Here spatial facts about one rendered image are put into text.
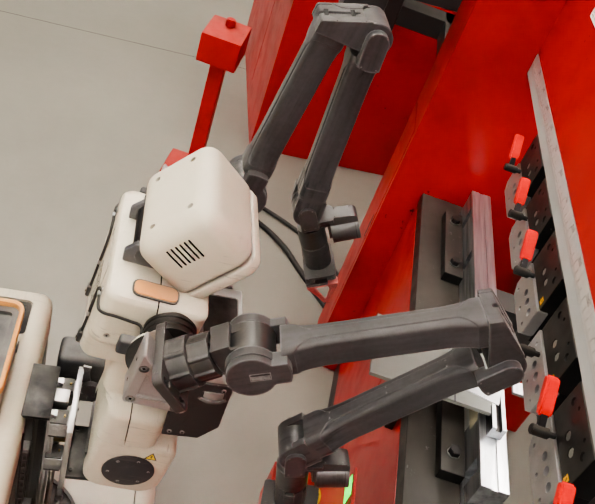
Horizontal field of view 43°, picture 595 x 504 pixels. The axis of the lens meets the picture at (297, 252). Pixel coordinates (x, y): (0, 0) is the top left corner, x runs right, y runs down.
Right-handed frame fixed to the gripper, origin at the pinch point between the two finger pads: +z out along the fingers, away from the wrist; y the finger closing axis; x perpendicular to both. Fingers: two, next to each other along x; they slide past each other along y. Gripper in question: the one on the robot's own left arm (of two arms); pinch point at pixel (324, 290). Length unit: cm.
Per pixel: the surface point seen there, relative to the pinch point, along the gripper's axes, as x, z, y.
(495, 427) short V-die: -29.3, 14.5, -32.1
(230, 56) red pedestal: 25, 16, 153
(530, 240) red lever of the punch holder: -42.4, -12.9, -9.3
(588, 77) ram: -63, -29, 19
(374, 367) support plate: -7.7, 3.5, -20.9
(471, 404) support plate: -25.7, 12.6, -27.1
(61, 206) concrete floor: 107, 58, 134
